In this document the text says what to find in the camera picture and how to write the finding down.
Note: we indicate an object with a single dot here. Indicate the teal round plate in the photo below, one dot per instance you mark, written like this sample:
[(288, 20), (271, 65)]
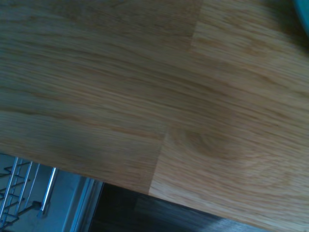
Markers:
[(303, 7)]

